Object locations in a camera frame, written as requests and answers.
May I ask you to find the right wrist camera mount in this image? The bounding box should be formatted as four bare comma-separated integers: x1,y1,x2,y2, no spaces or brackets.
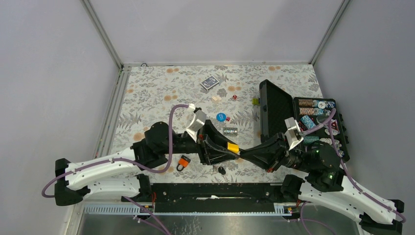
284,117,304,150

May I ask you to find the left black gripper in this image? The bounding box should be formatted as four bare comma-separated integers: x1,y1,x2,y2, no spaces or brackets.
166,123,241,167

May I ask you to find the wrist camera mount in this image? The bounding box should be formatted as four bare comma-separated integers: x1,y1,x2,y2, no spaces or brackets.
185,103,207,142
284,117,304,150

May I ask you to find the patterned poker chip roll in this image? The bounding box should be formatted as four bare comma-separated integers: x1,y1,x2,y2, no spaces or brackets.
223,127,238,136

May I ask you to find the orange padlock with key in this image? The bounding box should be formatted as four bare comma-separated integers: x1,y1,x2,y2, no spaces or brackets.
176,155,191,172

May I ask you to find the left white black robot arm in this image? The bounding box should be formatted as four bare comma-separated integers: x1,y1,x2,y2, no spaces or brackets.
53,120,241,206

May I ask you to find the yellow padlock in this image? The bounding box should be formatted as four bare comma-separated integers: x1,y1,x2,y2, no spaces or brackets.
227,142,240,154

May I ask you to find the blue round poker chip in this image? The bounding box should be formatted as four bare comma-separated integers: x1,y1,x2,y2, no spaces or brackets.
216,113,227,122

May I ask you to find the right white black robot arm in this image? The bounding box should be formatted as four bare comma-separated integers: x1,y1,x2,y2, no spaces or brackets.
240,134,405,235

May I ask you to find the floral tablecloth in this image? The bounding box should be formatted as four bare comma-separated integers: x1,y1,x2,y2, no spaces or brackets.
110,64,351,184

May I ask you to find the black headed key bunch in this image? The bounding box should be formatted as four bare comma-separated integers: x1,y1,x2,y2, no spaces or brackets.
218,166,226,175

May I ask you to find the translucent small cube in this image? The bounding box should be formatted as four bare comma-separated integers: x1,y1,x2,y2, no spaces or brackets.
211,96,222,103

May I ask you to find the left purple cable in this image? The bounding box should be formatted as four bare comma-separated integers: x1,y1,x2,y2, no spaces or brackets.
41,103,195,198

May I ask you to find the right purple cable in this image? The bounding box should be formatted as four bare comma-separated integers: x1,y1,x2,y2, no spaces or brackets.
300,108,407,224

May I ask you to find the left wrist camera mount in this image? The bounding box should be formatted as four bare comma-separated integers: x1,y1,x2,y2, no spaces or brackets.
185,103,207,142

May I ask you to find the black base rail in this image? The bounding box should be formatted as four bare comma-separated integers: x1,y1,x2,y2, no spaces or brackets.
131,180,303,213

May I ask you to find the purple cable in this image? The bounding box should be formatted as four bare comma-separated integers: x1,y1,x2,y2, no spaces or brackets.
41,103,195,198
300,108,407,224

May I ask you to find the blue playing card deck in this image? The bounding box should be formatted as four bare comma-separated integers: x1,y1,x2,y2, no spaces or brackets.
200,76,220,91

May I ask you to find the yellow green small die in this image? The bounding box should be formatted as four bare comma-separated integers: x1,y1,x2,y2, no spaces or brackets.
252,98,260,105

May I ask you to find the black poker chip case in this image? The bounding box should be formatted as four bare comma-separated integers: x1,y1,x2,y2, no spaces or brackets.
259,80,350,163

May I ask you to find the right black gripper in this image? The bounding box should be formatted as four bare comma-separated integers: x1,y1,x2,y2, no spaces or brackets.
238,131,313,172

